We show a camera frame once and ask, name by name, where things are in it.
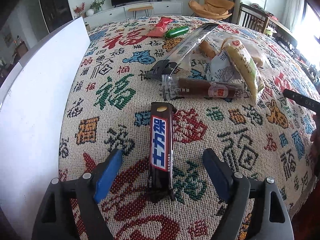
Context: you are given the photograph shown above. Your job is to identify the snickers chocolate bar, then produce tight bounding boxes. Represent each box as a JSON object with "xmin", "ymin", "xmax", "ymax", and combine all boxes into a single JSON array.
[{"xmin": 147, "ymin": 102, "xmax": 176, "ymax": 203}]

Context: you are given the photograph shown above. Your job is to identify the yellow packaged cake snack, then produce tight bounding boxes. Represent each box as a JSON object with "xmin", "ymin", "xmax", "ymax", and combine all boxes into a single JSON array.
[{"xmin": 208, "ymin": 36, "xmax": 265, "ymax": 103}]

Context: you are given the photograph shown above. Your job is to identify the brown sausage stick packet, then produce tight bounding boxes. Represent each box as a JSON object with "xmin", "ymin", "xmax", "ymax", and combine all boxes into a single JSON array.
[{"xmin": 162, "ymin": 75, "xmax": 244, "ymax": 100}]

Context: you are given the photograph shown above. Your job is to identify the long black clear packet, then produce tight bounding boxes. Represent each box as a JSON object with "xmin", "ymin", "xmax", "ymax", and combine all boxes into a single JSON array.
[{"xmin": 146, "ymin": 23, "xmax": 218, "ymax": 80}]

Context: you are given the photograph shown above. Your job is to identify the person's hand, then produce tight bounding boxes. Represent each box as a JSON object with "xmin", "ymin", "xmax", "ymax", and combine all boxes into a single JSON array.
[{"xmin": 310, "ymin": 115, "xmax": 320, "ymax": 159}]

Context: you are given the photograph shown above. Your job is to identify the patterned woven table cloth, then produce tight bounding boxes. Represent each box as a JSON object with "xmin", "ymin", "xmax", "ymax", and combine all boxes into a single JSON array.
[{"xmin": 59, "ymin": 16, "xmax": 319, "ymax": 239}]

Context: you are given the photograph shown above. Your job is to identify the white storage box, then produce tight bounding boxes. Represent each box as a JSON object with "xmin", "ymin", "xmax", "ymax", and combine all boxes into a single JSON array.
[{"xmin": 1, "ymin": 18, "xmax": 90, "ymax": 239}]

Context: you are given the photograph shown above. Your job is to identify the bagged toast bread loaf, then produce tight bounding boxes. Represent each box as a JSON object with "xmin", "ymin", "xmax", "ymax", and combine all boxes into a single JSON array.
[{"xmin": 188, "ymin": 33, "xmax": 271, "ymax": 82}]

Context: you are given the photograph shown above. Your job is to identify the wooden dining table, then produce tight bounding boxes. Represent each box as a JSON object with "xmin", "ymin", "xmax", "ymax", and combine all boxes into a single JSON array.
[{"xmin": 268, "ymin": 17, "xmax": 298, "ymax": 50}]

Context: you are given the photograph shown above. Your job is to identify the dark wooden chair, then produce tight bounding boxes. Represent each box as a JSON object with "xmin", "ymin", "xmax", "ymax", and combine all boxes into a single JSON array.
[{"xmin": 237, "ymin": 3, "xmax": 270, "ymax": 34}]

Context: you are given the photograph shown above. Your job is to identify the red flower vase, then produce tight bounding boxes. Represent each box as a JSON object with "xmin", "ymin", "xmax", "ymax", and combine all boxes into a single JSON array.
[{"xmin": 73, "ymin": 2, "xmax": 86, "ymax": 18}]

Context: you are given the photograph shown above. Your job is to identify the green snack packet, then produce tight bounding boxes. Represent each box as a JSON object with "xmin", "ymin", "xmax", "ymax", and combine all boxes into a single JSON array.
[{"xmin": 164, "ymin": 26, "xmax": 189, "ymax": 38}]

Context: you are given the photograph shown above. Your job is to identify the red snack packet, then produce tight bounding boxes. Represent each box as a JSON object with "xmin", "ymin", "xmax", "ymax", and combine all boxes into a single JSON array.
[{"xmin": 146, "ymin": 17, "xmax": 173, "ymax": 37}]

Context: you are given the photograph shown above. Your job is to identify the green plant white pot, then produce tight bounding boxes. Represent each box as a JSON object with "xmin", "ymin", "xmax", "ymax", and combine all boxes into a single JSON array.
[{"xmin": 86, "ymin": 0, "xmax": 105, "ymax": 17}]

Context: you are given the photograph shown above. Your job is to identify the orange lounge chair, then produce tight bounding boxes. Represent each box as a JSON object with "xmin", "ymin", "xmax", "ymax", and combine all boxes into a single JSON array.
[{"xmin": 189, "ymin": 0, "xmax": 235, "ymax": 20}]

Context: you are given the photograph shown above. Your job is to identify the black bookshelf cabinet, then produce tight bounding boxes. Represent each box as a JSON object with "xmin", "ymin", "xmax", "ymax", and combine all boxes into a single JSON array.
[{"xmin": 39, "ymin": 0, "xmax": 73, "ymax": 33}]

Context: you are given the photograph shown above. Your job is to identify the small wooden bench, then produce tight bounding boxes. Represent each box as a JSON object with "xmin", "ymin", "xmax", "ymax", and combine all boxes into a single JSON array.
[{"xmin": 128, "ymin": 5, "xmax": 153, "ymax": 19}]

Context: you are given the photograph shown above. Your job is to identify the white tv cabinet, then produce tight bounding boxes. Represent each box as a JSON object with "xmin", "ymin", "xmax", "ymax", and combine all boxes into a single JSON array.
[{"xmin": 84, "ymin": 1, "xmax": 183, "ymax": 28}]

